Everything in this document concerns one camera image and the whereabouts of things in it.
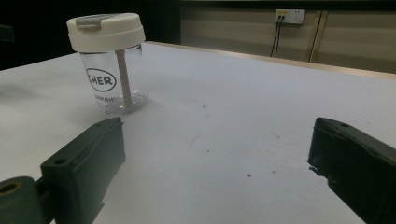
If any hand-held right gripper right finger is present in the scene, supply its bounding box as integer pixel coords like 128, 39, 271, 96
306, 117, 396, 224

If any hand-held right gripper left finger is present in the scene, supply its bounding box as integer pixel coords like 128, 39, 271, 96
40, 116, 127, 224

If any clear cup with white lid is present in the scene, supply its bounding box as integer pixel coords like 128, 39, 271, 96
65, 12, 149, 115

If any black cable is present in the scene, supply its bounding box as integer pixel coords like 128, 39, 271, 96
270, 15, 282, 58
275, 16, 286, 59

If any white wall socket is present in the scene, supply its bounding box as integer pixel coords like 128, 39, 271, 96
275, 8, 306, 25

